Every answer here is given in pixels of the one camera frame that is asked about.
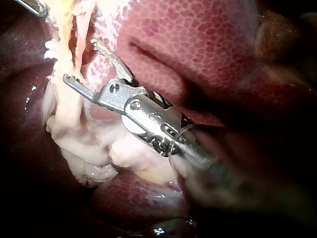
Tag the right arm instrument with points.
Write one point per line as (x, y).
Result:
(148, 116)

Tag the right arm instrument jaw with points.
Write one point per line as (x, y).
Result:
(112, 58)
(78, 85)

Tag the left arm instrument jaw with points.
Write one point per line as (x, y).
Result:
(34, 6)

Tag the dark right arm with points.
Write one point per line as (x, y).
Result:
(237, 188)

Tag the thin tube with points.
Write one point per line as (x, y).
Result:
(65, 49)
(81, 42)

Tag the white clip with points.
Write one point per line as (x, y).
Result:
(50, 50)

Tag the pale fatty tissue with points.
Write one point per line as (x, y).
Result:
(99, 148)

